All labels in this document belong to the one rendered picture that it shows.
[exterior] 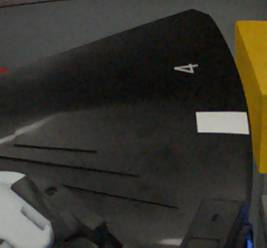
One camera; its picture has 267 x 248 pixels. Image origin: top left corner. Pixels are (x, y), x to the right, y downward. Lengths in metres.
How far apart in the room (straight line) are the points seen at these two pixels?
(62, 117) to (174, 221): 0.10
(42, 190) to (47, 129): 0.11
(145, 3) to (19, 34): 0.19
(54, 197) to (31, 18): 0.89
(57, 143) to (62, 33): 0.79
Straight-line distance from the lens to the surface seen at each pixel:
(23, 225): 0.53
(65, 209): 0.51
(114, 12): 1.39
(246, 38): 0.99
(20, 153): 0.61
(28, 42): 1.41
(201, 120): 0.63
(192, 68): 0.67
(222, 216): 0.53
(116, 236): 0.50
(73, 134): 0.62
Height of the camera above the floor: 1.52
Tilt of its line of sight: 34 degrees down
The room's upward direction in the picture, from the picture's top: straight up
